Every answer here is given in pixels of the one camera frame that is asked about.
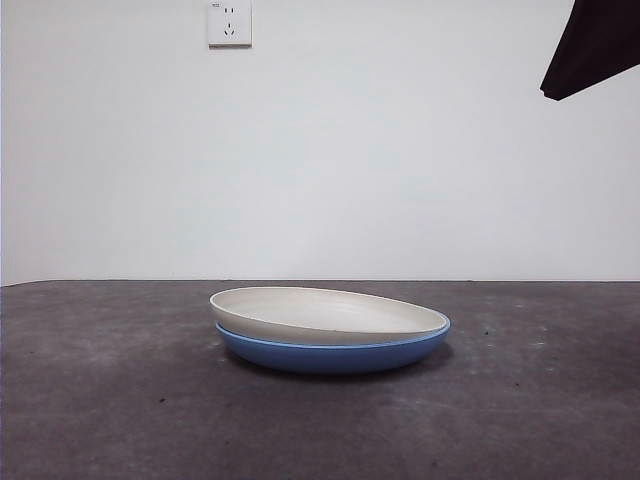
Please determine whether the white round plate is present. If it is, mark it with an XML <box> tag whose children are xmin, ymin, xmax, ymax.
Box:
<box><xmin>209</xmin><ymin>286</ymin><xmax>448</xmax><ymax>346</ymax></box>

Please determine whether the blue round plate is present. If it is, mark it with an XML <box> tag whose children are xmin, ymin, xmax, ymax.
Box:
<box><xmin>215</xmin><ymin>319</ymin><xmax>452</xmax><ymax>375</ymax></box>

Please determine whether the white wall socket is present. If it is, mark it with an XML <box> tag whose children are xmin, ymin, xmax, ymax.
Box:
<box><xmin>208</xmin><ymin>2</ymin><xmax>254</xmax><ymax>50</ymax></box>

